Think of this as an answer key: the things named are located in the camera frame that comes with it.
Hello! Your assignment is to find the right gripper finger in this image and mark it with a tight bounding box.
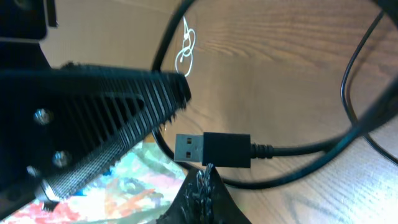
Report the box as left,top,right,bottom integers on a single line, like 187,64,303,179
155,164,251,224

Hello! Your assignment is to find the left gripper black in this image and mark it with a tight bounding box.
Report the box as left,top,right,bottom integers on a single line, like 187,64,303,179
1,0,58,70

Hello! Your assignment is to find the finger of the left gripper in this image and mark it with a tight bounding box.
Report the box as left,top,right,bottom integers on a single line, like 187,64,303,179
1,63,191,217

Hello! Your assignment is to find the short black usb cable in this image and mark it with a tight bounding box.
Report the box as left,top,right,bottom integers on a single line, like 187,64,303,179
150,0,398,190

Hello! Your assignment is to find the white usb cable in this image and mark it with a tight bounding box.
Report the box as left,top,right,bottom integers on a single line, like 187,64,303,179
174,16,197,78

